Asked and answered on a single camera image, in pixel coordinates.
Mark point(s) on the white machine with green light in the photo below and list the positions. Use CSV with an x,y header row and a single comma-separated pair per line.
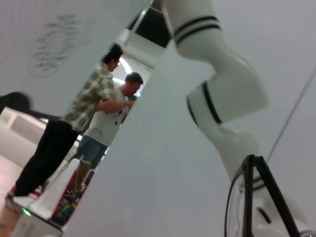
x,y
32,222

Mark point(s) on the man in plaid shirt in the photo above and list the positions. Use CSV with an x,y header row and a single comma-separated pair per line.
x,y
91,98

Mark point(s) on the black glasses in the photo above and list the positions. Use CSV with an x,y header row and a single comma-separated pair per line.
x,y
248,197

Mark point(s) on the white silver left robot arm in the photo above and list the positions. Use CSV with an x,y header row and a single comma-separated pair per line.
x,y
229,81

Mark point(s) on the white board with red edge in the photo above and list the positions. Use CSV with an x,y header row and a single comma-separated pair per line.
x,y
61,182

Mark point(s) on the man in grey t-shirt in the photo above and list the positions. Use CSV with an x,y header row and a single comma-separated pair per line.
x,y
106,123

